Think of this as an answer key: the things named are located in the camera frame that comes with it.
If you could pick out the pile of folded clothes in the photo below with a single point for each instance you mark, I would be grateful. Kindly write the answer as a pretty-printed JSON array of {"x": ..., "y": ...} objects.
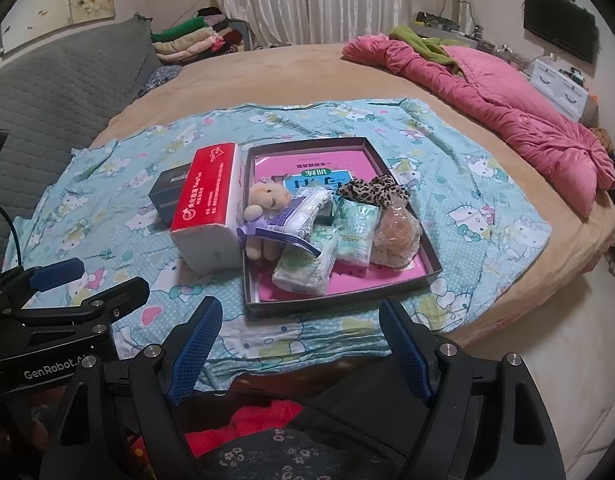
[{"x": 187, "y": 35}]

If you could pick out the white drawer cabinet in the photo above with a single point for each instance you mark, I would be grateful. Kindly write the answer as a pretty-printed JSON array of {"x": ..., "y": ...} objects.
[{"x": 557, "y": 90}]

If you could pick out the cluttered desk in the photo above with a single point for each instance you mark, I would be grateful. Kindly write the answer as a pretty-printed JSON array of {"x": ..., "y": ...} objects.
[{"x": 432, "y": 20}]

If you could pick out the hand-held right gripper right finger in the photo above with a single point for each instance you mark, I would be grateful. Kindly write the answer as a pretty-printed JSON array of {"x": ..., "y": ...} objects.
[{"x": 407, "y": 355}]

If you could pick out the white curtain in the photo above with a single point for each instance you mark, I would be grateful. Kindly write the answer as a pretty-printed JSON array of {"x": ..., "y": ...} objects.
[{"x": 312, "y": 0}]

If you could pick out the beige plush bear toy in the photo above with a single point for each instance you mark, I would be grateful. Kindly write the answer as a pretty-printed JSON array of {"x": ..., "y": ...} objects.
[{"x": 270, "y": 195}]

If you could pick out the large mint tissue pack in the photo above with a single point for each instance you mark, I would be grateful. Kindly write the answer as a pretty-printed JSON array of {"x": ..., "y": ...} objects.
[{"x": 302, "y": 270}]

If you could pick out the beige bed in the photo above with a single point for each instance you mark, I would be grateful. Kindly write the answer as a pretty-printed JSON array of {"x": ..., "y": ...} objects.
[{"x": 287, "y": 75}]

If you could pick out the pink quilt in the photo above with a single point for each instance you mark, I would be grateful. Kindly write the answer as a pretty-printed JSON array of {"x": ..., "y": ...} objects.
[{"x": 487, "y": 100}]

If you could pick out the grey quilted sofa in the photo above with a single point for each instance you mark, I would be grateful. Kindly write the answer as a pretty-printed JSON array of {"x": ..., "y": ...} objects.
[{"x": 52, "y": 100}]

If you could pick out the red garment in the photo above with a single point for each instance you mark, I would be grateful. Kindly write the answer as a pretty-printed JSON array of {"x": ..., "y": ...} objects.
[{"x": 247, "y": 425}]

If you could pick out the green cloth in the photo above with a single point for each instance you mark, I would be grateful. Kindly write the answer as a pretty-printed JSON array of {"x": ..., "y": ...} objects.
[{"x": 412, "y": 37}]

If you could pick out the dark shallow tray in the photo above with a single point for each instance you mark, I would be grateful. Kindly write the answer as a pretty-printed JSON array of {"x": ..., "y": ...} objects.
[{"x": 337, "y": 294}]

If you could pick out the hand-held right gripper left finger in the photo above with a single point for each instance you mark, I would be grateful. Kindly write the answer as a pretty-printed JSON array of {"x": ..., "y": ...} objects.
[{"x": 195, "y": 355}]

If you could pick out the pink book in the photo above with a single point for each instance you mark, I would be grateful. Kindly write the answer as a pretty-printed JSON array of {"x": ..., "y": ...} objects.
[{"x": 312, "y": 160}]

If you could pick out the blue white wipe packet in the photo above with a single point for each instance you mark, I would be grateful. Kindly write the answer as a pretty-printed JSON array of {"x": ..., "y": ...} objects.
[{"x": 292, "y": 220}]

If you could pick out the dark floral trousers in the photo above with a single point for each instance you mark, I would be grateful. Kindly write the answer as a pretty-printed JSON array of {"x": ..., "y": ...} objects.
[{"x": 297, "y": 460}]

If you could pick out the bagged orange puff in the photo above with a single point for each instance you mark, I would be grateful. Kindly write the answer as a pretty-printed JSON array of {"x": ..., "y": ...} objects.
[{"x": 395, "y": 235}]

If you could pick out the black wall television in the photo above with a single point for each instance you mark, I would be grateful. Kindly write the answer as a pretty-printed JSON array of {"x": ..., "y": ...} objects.
[{"x": 560, "y": 25}]

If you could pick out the black cardboard box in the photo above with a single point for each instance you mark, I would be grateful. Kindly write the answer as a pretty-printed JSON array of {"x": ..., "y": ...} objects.
[{"x": 167, "y": 195}]

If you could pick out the leopard print scrunchie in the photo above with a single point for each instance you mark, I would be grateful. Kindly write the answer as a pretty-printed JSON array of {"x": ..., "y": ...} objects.
[{"x": 367, "y": 190}]

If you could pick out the black garment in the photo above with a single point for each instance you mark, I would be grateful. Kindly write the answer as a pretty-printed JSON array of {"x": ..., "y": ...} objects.
[{"x": 367, "y": 400}]

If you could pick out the brown furry object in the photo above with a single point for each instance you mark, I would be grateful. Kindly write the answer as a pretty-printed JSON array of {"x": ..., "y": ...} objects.
[{"x": 600, "y": 140}]

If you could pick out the small patterned green tissue pack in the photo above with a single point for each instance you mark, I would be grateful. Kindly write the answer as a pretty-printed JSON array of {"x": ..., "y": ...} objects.
[{"x": 355, "y": 235}]

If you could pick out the red tissue pack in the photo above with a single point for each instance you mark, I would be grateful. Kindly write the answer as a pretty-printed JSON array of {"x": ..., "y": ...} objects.
[{"x": 202, "y": 195}]

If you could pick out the cat print light blue blanket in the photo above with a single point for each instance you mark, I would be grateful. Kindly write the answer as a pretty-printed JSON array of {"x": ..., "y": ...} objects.
[{"x": 137, "y": 185}]

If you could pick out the dark floral cloth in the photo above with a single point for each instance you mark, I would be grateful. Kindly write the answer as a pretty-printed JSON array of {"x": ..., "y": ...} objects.
[{"x": 160, "y": 77}]

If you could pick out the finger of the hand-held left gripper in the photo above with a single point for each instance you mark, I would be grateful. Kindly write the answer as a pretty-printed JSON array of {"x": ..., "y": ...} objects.
[
  {"x": 122, "y": 297},
  {"x": 57, "y": 272}
]

